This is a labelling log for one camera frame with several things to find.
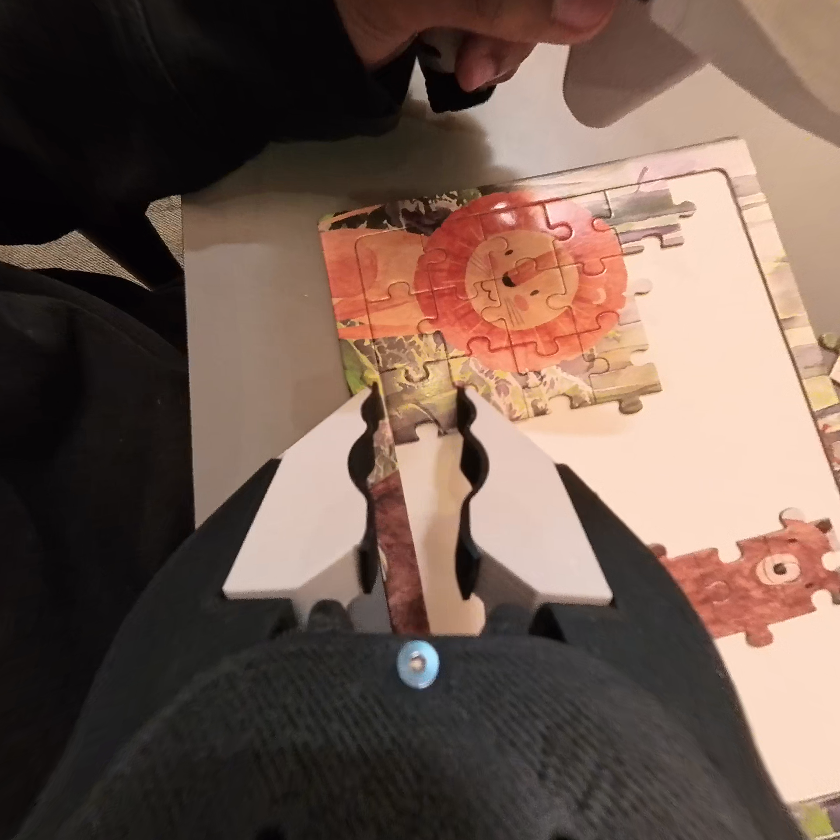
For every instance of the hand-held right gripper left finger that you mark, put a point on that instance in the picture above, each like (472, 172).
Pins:
(298, 525)

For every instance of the person's black clothing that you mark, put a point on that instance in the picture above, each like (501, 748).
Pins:
(79, 525)

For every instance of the assembled brown bear puzzle section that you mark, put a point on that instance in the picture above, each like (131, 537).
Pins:
(754, 577)

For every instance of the person's left hand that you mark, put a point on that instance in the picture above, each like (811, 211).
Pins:
(499, 33)

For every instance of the assembled lion puzzle section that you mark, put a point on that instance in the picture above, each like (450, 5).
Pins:
(518, 275)

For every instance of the jigsaw puzzle tray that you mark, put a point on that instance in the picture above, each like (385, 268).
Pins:
(656, 472)

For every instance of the person's left forearm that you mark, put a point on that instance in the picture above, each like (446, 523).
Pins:
(164, 98)

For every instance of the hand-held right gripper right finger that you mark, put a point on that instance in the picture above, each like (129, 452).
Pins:
(538, 531)

